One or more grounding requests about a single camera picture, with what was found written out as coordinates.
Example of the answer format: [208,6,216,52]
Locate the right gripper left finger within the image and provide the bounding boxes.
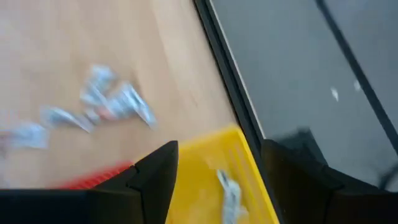
[93,139,180,224]

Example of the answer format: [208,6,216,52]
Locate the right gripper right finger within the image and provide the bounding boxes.
[260,138,380,224]

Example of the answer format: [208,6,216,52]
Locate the yellow plastic bin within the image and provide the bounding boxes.
[166,124,280,224]

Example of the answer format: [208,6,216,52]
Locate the red plastic bin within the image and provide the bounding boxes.
[58,160,134,190]

